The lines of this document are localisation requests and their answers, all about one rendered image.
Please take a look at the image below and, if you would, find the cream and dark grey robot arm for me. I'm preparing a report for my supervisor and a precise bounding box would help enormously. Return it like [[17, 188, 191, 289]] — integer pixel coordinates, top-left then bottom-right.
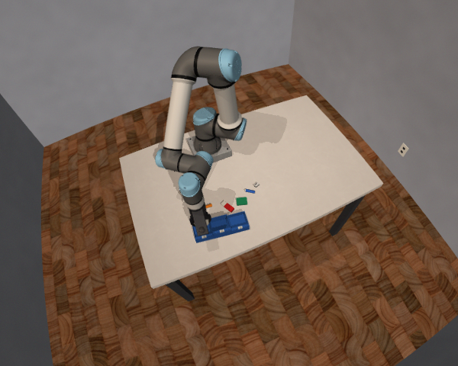
[[155, 47, 247, 210]]

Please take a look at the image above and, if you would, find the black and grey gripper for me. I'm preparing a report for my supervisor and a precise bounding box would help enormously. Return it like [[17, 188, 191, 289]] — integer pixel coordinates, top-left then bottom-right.
[[188, 203, 211, 226]]

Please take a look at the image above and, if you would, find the blue rack of bins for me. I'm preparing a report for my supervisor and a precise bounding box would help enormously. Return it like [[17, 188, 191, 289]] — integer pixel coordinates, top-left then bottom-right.
[[192, 211, 250, 243]]

